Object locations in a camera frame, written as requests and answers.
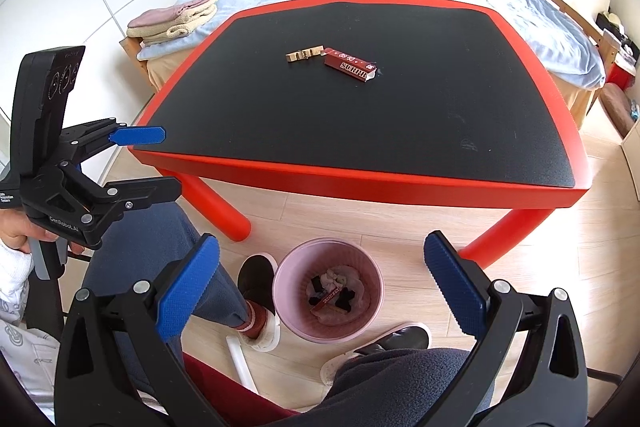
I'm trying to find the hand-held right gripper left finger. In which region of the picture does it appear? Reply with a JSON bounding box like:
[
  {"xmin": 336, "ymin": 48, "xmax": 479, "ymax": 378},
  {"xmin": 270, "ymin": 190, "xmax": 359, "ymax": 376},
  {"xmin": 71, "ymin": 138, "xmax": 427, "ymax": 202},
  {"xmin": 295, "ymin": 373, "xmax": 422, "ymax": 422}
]
[{"xmin": 54, "ymin": 233, "xmax": 221, "ymax": 427}]

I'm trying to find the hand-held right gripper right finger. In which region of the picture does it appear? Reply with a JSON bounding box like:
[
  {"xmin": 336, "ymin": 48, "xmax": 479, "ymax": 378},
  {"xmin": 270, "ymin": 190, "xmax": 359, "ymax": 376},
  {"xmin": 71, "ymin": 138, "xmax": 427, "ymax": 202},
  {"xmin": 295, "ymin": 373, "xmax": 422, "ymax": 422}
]
[{"xmin": 423, "ymin": 230, "xmax": 590, "ymax": 427}]

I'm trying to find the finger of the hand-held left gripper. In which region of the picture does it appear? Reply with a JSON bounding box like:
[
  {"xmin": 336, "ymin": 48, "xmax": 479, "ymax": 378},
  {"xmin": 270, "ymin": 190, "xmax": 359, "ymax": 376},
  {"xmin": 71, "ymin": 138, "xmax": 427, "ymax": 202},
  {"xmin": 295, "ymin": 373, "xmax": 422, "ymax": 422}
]
[
  {"xmin": 59, "ymin": 118, "xmax": 167, "ymax": 161},
  {"xmin": 82, "ymin": 176, "xmax": 184, "ymax": 228}
]

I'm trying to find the pink trash bin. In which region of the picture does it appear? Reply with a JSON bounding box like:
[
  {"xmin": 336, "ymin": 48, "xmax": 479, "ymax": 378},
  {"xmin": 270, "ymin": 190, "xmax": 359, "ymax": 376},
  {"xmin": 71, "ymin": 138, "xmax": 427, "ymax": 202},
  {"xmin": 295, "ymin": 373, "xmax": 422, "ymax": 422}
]
[{"xmin": 272, "ymin": 238, "xmax": 385, "ymax": 342}]

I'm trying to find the red cardboard box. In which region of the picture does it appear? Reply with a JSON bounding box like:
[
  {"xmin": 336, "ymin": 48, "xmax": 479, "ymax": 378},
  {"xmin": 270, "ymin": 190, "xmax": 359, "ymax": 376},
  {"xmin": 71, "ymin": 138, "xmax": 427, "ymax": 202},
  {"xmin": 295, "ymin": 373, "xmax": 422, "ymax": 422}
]
[
  {"xmin": 309, "ymin": 288, "xmax": 355, "ymax": 309},
  {"xmin": 322, "ymin": 48, "xmax": 378, "ymax": 84}
]

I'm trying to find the person's left hand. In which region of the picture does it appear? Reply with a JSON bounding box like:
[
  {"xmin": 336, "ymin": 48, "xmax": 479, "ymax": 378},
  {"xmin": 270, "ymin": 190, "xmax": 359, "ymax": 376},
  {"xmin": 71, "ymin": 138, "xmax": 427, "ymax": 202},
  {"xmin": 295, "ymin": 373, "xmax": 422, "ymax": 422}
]
[{"xmin": 0, "ymin": 206, "xmax": 57, "ymax": 254}]

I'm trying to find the person's left leg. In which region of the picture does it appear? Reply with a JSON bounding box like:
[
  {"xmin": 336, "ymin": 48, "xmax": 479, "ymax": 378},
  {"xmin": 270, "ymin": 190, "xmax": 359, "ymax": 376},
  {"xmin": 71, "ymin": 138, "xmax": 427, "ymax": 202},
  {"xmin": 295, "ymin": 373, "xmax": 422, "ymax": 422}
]
[{"xmin": 82, "ymin": 202, "xmax": 251, "ymax": 358}]

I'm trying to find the person's leg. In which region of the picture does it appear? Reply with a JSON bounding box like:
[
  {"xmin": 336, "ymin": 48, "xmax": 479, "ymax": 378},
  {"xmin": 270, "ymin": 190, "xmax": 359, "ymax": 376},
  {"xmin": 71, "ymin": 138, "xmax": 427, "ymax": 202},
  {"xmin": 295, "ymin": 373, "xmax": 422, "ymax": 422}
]
[
  {"xmin": 300, "ymin": 347, "xmax": 496, "ymax": 427},
  {"xmin": 82, "ymin": 202, "xmax": 251, "ymax": 358}
]

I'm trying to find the person's left slipper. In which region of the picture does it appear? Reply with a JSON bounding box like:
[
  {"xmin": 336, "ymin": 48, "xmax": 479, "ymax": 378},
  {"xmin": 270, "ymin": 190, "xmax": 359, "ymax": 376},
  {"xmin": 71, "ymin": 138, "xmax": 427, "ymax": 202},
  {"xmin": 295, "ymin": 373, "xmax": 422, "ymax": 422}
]
[{"xmin": 236, "ymin": 253, "xmax": 282, "ymax": 352}]

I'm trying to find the person's slipper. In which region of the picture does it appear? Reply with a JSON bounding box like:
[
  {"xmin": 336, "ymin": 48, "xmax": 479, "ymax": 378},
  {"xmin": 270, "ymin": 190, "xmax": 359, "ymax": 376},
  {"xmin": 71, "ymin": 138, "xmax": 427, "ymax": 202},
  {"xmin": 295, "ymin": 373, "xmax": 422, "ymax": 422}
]
[
  {"xmin": 236, "ymin": 253, "xmax": 282, "ymax": 352},
  {"xmin": 320, "ymin": 322, "xmax": 432, "ymax": 385}
]

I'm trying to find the person's right slipper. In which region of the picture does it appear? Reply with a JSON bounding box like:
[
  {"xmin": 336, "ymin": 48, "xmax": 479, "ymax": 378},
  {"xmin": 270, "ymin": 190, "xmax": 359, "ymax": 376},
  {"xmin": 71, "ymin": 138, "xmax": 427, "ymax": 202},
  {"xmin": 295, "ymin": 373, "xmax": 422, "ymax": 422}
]
[{"xmin": 320, "ymin": 322, "xmax": 432, "ymax": 385}]

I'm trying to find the white tube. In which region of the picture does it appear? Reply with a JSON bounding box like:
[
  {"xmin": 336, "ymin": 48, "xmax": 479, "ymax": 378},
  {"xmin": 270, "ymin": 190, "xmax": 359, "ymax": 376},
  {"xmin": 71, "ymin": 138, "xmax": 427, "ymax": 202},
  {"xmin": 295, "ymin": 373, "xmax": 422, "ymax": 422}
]
[{"xmin": 226, "ymin": 333, "xmax": 261, "ymax": 395}]

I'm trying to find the dark red seat cushion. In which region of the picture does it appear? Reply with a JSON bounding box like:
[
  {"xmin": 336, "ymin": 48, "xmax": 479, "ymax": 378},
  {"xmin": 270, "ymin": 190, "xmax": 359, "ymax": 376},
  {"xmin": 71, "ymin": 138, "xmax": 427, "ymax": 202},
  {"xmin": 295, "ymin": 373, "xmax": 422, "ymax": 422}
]
[{"xmin": 182, "ymin": 352, "xmax": 311, "ymax": 427}]

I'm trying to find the person's right leg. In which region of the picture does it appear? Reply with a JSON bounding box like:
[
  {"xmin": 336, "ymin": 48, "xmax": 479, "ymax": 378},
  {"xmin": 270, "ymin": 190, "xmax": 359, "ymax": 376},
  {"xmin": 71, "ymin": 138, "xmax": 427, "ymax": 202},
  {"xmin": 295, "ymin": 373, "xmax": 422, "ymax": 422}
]
[{"xmin": 300, "ymin": 347, "xmax": 496, "ymax": 427}]

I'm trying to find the cream folded blanket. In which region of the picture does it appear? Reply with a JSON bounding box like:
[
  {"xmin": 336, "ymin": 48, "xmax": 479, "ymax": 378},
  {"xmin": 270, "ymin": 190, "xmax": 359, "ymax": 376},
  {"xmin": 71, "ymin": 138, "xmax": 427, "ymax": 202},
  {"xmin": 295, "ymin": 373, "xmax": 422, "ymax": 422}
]
[{"xmin": 127, "ymin": 0, "xmax": 219, "ymax": 46}]

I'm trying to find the person's white printed top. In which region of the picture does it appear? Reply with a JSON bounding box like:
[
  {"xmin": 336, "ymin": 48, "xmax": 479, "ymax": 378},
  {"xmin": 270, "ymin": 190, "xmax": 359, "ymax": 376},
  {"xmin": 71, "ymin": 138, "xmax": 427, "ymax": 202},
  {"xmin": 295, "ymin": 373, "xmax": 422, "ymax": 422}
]
[{"xmin": 0, "ymin": 292, "xmax": 66, "ymax": 423}]

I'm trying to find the red and black table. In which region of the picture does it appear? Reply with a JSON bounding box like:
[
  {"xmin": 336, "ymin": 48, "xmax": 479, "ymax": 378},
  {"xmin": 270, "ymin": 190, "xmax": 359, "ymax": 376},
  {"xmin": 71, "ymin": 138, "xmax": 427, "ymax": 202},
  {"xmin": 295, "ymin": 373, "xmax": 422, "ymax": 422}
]
[{"xmin": 127, "ymin": 0, "xmax": 590, "ymax": 270}]

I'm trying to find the brown cushion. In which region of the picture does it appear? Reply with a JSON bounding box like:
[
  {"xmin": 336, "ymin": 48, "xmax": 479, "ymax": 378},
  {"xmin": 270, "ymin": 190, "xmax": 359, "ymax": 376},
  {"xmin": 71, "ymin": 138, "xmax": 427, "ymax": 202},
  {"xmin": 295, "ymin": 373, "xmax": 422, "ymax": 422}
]
[{"xmin": 599, "ymin": 83, "xmax": 638, "ymax": 138}]

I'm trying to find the black bag with hat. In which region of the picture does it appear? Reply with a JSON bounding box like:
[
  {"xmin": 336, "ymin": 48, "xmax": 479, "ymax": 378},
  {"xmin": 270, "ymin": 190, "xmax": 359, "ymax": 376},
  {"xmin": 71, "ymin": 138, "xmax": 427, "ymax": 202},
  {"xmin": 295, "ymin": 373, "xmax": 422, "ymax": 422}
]
[{"xmin": 595, "ymin": 9, "xmax": 633, "ymax": 45}]

